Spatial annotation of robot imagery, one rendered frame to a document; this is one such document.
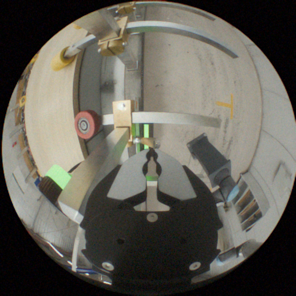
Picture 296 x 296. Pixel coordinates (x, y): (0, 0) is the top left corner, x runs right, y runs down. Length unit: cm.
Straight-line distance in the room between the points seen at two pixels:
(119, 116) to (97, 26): 24
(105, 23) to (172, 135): 122
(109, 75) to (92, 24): 45
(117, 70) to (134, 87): 18
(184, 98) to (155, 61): 56
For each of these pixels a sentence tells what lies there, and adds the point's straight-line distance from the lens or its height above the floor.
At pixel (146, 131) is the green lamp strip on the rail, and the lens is 44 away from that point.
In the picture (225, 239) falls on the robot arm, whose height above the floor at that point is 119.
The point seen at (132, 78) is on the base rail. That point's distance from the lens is 44.
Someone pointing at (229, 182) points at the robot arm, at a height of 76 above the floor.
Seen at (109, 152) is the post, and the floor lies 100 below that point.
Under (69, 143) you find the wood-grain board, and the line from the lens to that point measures 37.
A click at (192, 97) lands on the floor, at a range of 122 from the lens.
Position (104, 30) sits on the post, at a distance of 20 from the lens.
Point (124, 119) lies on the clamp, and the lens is 26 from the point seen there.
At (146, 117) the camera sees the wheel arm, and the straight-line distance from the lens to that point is 27.
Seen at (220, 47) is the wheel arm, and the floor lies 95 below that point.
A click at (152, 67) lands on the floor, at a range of 120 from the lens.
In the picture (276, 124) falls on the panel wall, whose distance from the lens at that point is 264.
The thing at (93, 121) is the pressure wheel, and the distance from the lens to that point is 26.
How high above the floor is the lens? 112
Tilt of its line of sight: 62 degrees down
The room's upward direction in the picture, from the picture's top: 178 degrees counter-clockwise
